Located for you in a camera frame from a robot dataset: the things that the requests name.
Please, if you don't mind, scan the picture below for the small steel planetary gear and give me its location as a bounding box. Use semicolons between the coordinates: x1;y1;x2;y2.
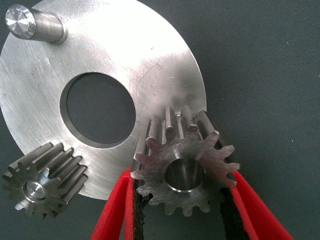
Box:
130;106;241;217
1;141;89;219

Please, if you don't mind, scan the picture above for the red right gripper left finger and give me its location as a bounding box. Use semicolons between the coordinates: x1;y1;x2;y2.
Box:
89;167;152;240

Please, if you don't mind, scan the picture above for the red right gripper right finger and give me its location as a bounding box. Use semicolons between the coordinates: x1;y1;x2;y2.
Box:
219;171;296;240

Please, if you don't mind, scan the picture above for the round metal carrier plate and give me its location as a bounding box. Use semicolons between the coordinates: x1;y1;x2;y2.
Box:
0;0;209;201

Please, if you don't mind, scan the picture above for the dark grey table cloth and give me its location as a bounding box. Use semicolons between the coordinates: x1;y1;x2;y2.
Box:
0;0;320;240

